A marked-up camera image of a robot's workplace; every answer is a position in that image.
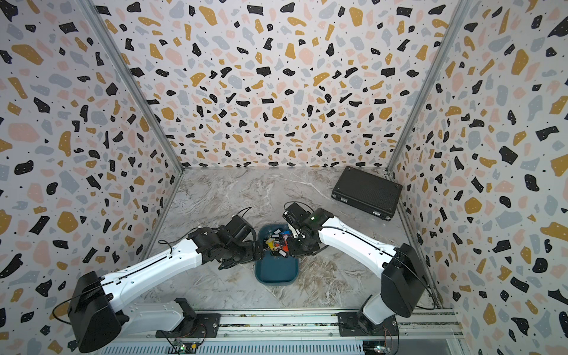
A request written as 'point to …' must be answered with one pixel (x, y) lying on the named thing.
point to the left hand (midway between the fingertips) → (258, 257)
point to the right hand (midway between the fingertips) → (293, 254)
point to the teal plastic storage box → (275, 270)
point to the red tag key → (285, 248)
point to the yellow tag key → (271, 242)
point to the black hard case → (379, 196)
